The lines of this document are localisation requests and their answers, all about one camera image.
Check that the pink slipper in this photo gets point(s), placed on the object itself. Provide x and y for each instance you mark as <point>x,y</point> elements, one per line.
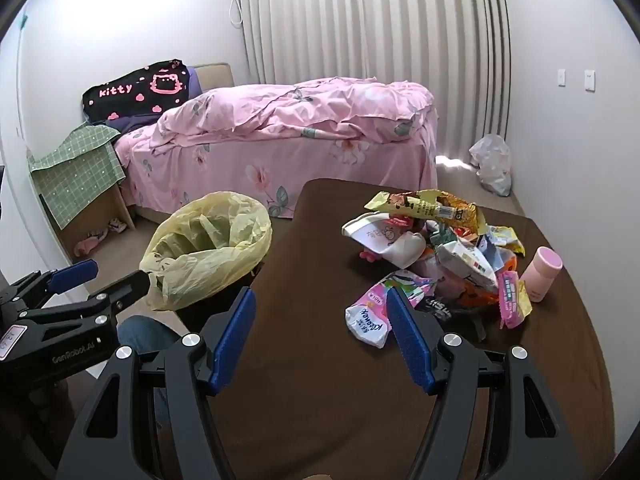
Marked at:
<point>86,247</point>

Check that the white printed paper bag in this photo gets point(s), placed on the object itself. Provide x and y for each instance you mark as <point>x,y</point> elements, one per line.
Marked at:
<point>380,240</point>

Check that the bed with pink floral sheet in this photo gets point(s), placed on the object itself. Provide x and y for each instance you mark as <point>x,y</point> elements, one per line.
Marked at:
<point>300,170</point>

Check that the pink floral duvet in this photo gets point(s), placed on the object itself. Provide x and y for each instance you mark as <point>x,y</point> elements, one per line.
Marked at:
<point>300,105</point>

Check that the white wall switch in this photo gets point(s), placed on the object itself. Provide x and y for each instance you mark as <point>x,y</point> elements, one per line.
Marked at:
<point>590,81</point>
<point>562,78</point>

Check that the white plastic bag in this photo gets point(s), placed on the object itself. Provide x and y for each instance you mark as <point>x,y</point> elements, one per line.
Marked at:
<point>492,165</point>

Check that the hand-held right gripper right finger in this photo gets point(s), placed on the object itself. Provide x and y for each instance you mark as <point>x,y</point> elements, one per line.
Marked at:
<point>410,340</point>

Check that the brown table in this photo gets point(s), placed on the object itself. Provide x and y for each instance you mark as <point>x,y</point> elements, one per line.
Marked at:
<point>310,260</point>

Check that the orange snack wrapper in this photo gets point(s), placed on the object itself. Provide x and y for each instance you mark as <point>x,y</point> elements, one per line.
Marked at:
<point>475,297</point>

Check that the yellow plastic bin liner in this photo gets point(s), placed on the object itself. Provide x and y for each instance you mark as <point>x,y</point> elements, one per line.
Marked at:
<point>220,220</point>

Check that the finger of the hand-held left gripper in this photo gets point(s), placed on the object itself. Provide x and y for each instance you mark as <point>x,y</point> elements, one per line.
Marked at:
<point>75,275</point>
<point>120,292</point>

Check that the person's leg in jeans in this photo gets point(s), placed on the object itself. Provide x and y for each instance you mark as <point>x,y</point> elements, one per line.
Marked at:
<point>142,335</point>

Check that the small red wrapper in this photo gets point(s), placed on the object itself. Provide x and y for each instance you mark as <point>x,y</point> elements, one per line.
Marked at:
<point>400,221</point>

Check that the pink caterpillar toy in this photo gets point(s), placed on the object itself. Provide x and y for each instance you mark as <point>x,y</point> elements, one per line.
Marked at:
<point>369,257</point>

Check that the yellow snack wrapper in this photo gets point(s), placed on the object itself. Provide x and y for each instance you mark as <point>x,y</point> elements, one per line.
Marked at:
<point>425,207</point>

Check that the green grid cloth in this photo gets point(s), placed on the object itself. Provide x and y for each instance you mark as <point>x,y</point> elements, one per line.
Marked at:
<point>75,170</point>

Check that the white sneaker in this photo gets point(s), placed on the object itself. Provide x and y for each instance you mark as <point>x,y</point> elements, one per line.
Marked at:
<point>98,234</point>
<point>118,225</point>

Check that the green wall sticker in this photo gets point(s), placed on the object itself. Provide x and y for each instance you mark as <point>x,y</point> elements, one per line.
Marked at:
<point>22,21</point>

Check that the pink wet wipe packet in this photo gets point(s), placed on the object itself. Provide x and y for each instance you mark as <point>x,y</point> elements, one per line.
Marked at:
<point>509,295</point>

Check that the black snack wrapper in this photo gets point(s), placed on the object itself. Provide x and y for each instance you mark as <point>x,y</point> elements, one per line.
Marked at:
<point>440,311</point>

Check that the pink white tissue packet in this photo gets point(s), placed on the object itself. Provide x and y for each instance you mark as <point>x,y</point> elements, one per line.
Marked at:
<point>367,317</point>

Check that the black waste bin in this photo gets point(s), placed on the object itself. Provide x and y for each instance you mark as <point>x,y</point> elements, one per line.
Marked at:
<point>200,310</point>

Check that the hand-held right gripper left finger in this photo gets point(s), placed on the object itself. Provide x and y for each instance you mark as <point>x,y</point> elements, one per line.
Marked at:
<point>232,340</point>

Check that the pink cup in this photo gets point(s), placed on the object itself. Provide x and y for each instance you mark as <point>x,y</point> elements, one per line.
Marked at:
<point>542,275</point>

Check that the small yellow packet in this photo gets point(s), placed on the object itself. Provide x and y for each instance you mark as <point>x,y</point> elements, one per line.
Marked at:
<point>525,302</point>

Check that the yellow white packet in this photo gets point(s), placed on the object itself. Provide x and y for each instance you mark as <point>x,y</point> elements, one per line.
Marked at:
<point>505,240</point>

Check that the white pleated curtain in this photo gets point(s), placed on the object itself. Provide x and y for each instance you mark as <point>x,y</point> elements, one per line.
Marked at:
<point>375,20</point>

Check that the black Hello Kitty pillow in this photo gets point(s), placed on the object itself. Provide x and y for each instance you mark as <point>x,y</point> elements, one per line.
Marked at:
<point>130,90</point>

